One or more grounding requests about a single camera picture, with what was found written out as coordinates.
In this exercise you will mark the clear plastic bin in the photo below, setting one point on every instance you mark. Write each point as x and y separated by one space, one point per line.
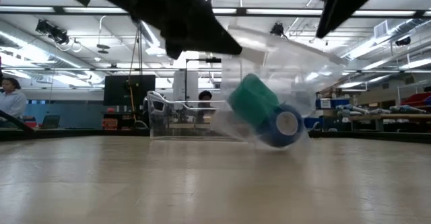
168 123

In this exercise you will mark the dark laptop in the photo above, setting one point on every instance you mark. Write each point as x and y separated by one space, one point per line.
51 121

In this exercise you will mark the silver ceiling air duct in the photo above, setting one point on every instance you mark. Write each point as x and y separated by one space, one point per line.
380 42

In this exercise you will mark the black monitor panel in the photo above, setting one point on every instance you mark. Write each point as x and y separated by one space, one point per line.
118 89

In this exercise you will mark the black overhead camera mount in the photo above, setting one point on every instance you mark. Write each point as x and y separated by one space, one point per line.
54 33

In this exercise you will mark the blue storage bin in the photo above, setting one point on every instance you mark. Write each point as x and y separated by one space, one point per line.
336 103

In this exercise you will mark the black frame stand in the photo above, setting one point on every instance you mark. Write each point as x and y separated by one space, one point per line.
213 60

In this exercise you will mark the white pillar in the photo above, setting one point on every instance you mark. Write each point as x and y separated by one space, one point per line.
180 82

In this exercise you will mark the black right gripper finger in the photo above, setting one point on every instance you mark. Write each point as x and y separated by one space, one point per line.
333 8

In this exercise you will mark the clear plastic zip bag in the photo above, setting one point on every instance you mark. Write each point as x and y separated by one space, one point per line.
303 66

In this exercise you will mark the black diagonal strut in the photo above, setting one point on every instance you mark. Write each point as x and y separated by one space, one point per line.
15 122

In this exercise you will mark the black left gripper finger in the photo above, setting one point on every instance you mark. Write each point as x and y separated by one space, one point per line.
208 35
175 40

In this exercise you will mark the black ceiling camera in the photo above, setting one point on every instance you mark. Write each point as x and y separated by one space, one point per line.
277 29

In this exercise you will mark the blue bandage roll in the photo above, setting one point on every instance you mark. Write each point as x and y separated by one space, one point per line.
269 135

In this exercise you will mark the green cohesive bandage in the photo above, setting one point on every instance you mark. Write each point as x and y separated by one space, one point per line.
252 99

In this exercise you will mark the wooden workbench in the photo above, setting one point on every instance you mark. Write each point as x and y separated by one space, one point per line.
390 117

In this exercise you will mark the person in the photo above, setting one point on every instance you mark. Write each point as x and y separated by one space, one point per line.
12 101
204 98

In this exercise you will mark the red storage bin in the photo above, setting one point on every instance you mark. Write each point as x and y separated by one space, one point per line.
415 100

